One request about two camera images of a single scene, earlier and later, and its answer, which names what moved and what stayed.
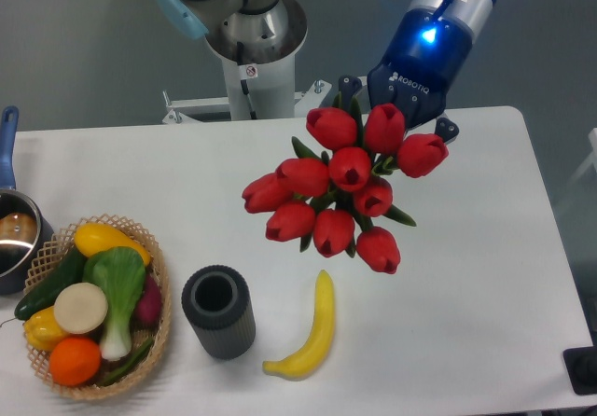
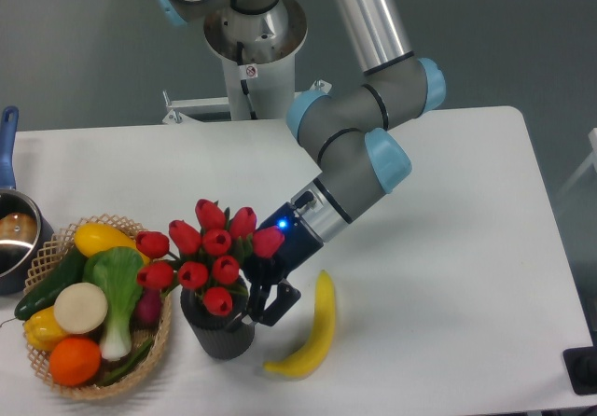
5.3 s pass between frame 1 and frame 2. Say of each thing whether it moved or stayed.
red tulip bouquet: moved
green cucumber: stayed
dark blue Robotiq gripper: moved
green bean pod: stayed
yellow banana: stayed
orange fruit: stayed
